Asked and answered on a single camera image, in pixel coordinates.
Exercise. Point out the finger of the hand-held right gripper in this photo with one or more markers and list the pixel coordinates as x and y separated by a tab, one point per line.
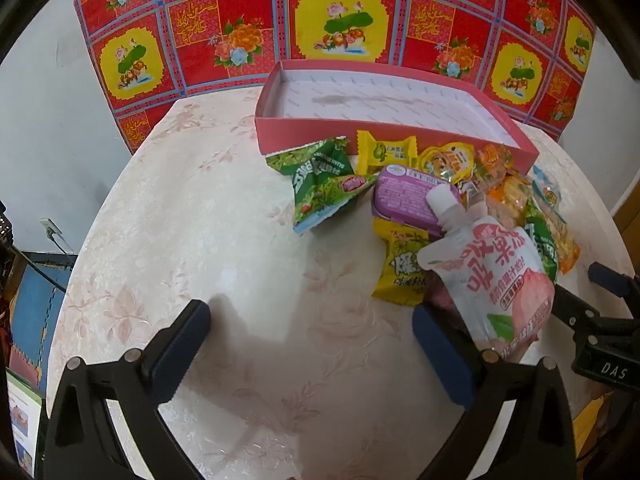
607	279
575	307

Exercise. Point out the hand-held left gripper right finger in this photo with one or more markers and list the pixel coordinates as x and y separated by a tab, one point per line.
440	355

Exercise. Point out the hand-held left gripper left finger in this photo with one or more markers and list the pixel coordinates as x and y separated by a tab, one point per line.
184	332

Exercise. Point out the orange cracker packet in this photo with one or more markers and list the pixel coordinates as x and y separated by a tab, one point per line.
564	242

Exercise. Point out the white peach juice pouch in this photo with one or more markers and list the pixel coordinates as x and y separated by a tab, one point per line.
495	280

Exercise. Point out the yellow snack packet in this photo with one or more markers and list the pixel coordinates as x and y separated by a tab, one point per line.
400	265

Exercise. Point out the blue edged clear packet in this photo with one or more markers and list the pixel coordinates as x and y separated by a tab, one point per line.
547	190

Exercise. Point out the clear wafer packet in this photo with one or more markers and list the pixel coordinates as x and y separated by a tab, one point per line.
511	201

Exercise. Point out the purple tin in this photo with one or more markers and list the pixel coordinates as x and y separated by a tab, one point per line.
402	200

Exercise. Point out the orange rimmed jelly cup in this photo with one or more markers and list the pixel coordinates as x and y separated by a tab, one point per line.
447	161

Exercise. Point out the green twin snack packet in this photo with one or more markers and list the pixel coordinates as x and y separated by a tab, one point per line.
322	185

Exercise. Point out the small yellow candy packet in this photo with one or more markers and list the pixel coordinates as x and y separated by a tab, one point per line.
385	152

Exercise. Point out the pink cardboard box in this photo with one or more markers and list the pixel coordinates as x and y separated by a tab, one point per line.
380	105

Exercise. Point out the brown wooden furniture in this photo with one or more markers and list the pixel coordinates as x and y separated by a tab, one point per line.
629	230

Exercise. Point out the blue floor mat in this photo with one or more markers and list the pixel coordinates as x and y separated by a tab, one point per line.
35	305

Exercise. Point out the printed paper sheet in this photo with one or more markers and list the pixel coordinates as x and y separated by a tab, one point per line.
22	420

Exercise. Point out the red printed blanket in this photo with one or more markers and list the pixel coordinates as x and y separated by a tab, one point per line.
225	25

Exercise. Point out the white wall socket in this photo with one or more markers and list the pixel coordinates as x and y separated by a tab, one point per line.
50	227

